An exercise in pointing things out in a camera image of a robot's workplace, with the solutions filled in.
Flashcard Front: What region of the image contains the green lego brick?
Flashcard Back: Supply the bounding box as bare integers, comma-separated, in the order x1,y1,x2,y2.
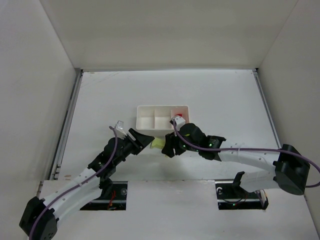
150,137,166,150

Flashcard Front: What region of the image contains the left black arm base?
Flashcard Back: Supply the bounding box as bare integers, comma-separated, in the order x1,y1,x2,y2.
80,181,128,211

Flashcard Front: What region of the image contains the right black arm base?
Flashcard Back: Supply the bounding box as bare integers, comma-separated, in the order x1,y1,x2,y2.
215,171,269,210

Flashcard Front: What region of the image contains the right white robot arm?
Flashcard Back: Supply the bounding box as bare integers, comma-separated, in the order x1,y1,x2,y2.
161,123,310,196

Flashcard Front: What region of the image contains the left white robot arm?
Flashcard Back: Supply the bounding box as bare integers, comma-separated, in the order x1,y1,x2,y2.
19,128,155,240

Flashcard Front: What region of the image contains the white three-compartment container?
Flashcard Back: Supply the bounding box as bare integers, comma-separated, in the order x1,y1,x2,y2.
135,105,190,137

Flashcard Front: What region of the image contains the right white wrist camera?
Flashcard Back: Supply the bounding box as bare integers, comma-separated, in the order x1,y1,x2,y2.
170,116,186,130

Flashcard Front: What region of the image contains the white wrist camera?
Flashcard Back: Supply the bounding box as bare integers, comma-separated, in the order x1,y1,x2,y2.
112,120,127,140
170,116,186,130

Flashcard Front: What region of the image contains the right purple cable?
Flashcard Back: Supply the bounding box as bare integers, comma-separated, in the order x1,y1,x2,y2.
171,119,320,188

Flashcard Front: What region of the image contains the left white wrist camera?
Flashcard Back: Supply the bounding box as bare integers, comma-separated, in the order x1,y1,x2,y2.
112,120,127,140

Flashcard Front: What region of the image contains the left aluminium rail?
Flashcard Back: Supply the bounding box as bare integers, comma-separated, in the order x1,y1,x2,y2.
45,68,84,180

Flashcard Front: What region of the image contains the aluminium rail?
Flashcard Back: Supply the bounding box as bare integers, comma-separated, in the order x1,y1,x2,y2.
45,68,84,180
252,68,282,148

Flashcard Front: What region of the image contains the right aluminium rail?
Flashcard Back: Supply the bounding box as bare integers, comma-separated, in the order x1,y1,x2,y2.
252,68,282,148

